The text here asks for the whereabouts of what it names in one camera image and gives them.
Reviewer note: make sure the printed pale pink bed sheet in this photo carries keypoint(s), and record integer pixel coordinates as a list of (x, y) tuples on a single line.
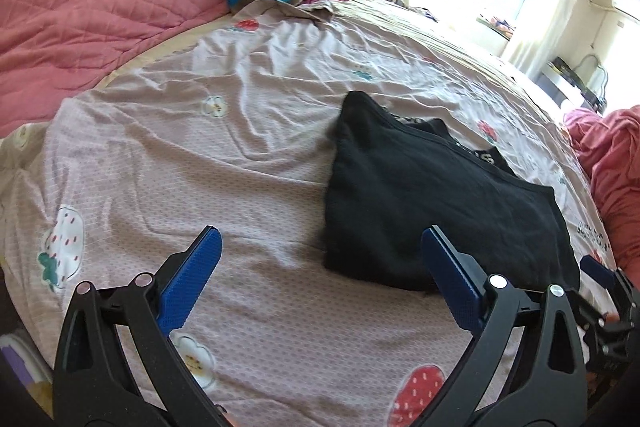
[(200, 167)]

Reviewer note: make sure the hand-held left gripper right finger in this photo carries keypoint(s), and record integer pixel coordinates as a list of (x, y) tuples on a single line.
[(450, 279)]

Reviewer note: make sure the pink crumpled cloth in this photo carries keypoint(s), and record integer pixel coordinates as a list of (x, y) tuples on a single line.
[(617, 167)]

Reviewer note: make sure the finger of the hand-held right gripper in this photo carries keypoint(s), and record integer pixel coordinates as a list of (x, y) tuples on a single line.
[(597, 271)]

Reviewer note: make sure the purple and white cloth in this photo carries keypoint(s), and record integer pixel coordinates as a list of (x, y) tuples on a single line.
[(17, 359)]

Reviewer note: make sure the white air conditioner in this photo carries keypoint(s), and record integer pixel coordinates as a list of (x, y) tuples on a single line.
[(626, 2)]

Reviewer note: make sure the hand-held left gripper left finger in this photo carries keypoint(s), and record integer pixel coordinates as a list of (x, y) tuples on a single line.
[(192, 279)]

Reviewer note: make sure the pink quilted blanket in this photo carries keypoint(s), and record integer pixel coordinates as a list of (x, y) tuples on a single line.
[(90, 7)]

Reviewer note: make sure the white curtain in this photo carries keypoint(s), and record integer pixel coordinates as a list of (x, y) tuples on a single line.
[(545, 7)]

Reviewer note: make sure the metal frame chair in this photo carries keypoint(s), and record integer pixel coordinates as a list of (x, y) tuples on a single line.
[(595, 82)]

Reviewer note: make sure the beige striped bed cover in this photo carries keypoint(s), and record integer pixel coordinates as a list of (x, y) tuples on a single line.
[(450, 37)]

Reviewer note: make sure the black sweater with orange cuffs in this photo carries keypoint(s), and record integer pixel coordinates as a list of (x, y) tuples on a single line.
[(425, 197)]

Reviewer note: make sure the colourful windowsill clutter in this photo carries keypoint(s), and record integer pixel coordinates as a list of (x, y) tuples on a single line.
[(496, 24)]

